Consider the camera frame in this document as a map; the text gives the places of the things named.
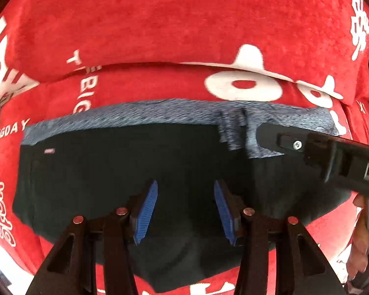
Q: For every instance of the blue-grey floral cloth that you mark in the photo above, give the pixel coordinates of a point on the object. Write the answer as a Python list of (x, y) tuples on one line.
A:
[(141, 113)]

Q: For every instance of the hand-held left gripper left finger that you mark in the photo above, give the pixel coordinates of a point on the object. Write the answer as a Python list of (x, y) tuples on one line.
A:
[(146, 212)]

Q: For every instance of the person's right hand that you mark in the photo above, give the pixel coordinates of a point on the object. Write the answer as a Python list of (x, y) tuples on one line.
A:
[(361, 239)]

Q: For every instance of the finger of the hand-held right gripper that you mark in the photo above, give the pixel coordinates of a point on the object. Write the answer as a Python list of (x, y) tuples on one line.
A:
[(273, 138)]

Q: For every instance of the red printed blanket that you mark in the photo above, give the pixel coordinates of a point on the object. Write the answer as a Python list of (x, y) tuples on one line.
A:
[(156, 83)]

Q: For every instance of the black pants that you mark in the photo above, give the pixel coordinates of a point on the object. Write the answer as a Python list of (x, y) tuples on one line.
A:
[(110, 175)]

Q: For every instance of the red folded printed quilt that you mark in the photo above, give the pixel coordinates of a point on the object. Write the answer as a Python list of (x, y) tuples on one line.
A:
[(172, 21)]

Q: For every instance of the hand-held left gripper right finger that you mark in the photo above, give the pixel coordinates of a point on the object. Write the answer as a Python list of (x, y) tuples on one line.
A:
[(226, 213)]

